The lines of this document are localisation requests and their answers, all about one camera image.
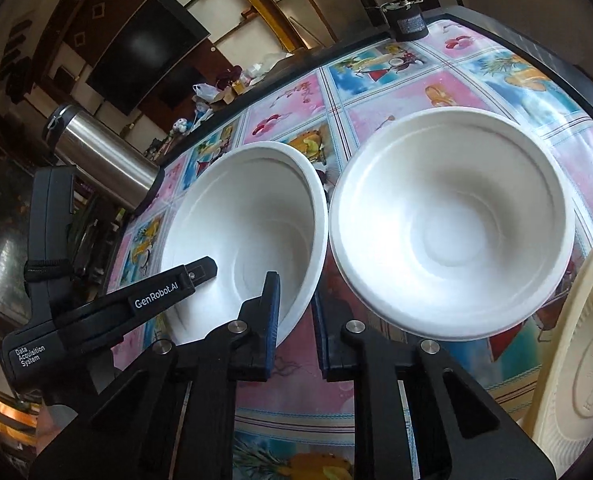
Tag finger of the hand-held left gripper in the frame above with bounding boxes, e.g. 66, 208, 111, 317
178, 255, 219, 293

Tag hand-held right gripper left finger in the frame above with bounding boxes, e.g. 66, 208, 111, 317
29, 270, 282, 480

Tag black cylindrical device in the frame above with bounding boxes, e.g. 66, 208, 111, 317
367, 0, 430, 42

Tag black flat television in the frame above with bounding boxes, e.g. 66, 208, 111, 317
85, 0, 212, 117

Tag wooden shelf unit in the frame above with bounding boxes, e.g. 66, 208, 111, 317
211, 0, 342, 56

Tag stainless steel thermos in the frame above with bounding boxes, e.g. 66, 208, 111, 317
44, 102, 166, 216

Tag cream patterned plastic bowl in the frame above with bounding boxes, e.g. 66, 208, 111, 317
519, 225, 593, 480

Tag white paper bowl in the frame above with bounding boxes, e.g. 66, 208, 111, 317
329, 106, 576, 343
160, 141, 328, 347

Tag white plastic bag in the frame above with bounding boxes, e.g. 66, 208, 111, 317
191, 82, 222, 103

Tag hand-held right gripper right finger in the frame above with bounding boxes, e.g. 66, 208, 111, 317
311, 287, 557, 480

